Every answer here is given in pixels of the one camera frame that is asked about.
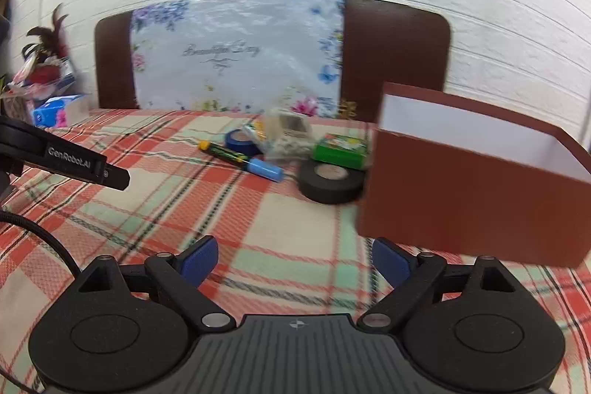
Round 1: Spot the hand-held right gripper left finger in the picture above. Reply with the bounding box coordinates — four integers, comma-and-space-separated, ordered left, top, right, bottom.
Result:
76, 236, 233, 334

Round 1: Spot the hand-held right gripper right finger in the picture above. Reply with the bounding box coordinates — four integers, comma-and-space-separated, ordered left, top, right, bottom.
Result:
358, 237, 515, 334

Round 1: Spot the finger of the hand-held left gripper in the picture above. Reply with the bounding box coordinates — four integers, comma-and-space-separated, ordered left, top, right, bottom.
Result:
21, 130, 131, 192

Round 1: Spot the black tape roll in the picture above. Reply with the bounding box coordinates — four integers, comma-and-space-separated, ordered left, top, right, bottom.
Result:
298, 160, 369, 205

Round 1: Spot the brown cardboard box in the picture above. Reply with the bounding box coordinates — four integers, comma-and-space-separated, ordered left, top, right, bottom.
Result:
356, 82, 591, 269

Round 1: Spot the marker with blue cap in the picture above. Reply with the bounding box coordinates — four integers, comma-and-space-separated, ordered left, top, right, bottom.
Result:
198, 140, 284, 182

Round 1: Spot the green printed small box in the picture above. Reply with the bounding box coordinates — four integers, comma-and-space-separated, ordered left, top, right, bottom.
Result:
312, 133, 373, 170

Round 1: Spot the blue tape roll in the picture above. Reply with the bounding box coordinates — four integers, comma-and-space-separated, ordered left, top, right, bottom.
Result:
225, 129, 263, 156

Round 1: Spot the blue tissue box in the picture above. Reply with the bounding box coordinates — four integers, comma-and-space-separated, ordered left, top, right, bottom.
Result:
31, 93, 92, 128

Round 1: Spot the red plaid blanket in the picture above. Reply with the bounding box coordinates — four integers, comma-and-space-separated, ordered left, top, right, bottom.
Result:
0, 107, 591, 394

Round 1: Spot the dark red flower bouquet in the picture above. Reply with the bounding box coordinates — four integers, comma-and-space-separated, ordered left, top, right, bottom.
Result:
7, 3, 78, 99

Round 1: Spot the floral plastic bag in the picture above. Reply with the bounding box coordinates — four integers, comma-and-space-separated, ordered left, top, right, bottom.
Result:
130, 0, 347, 119

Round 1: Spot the brown wooden headboard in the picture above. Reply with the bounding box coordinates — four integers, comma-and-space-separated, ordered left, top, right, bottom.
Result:
94, 0, 452, 123

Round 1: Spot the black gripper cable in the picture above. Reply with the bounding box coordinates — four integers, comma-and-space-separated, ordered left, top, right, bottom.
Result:
0, 210, 81, 394

